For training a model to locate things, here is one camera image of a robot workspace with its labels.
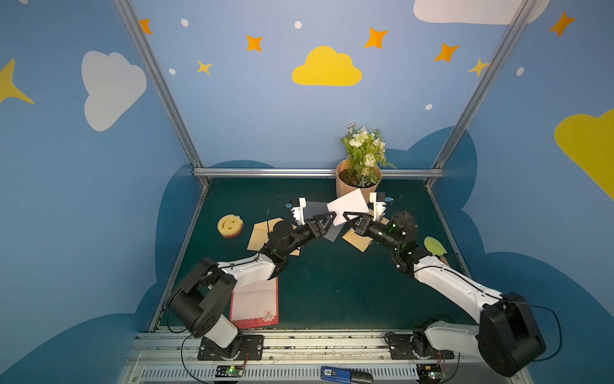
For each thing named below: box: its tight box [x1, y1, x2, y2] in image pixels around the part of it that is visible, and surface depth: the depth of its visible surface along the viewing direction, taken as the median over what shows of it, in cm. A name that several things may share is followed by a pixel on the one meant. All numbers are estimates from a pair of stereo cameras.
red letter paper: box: [229, 276, 280, 330], surface depth 84 cm
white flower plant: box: [341, 122, 397, 188], surface depth 98 cm
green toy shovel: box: [423, 236, 451, 268], surface depth 100 cm
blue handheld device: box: [320, 365, 374, 384], surface depth 68 cm
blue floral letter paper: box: [326, 188, 370, 227], surface depth 78 cm
